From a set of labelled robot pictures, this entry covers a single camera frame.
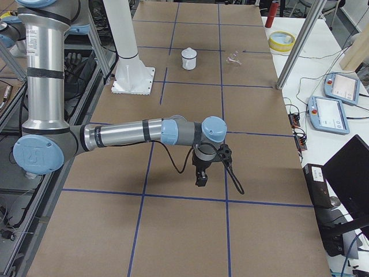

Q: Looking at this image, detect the yellow tape roll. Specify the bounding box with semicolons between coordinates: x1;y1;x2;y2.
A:
268;31;296;52

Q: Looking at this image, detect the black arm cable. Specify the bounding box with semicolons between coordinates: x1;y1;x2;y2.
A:
151;140;245;195

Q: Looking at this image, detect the small orange circuit board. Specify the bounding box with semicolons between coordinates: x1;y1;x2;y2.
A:
288;113;300;128

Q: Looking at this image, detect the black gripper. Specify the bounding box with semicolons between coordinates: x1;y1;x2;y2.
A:
192;157;213;186

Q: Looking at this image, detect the teach pendant tablet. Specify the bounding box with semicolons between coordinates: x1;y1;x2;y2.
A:
323;73;360;106
308;96;350;134

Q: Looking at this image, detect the far teach pendant tablet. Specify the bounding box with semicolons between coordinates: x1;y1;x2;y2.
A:
323;73;360;106

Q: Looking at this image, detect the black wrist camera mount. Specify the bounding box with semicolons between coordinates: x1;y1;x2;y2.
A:
217;144;232;166

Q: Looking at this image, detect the aluminium frame post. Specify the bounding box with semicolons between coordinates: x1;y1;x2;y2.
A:
276;0;327;90

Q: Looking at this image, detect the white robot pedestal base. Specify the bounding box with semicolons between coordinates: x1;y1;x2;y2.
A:
103;0;155;95

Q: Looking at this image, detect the black desktop computer box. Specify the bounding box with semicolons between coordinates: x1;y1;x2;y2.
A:
303;163;359;259

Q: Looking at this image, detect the near teach pendant tablet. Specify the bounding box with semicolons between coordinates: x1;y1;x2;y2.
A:
308;96;350;134

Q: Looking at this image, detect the black computer monitor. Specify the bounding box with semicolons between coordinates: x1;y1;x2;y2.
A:
322;134;368;219

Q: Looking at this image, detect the white enamel mug blue rim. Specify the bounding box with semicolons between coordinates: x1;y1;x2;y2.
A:
181;55;197;70

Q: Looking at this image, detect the clear glass funnel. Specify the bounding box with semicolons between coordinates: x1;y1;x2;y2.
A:
226;51;242;65

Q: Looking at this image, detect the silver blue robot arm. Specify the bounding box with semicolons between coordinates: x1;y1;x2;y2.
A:
13;1;231;186

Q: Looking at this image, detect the red cylinder bottle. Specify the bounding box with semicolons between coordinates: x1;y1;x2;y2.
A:
265;1;279;28

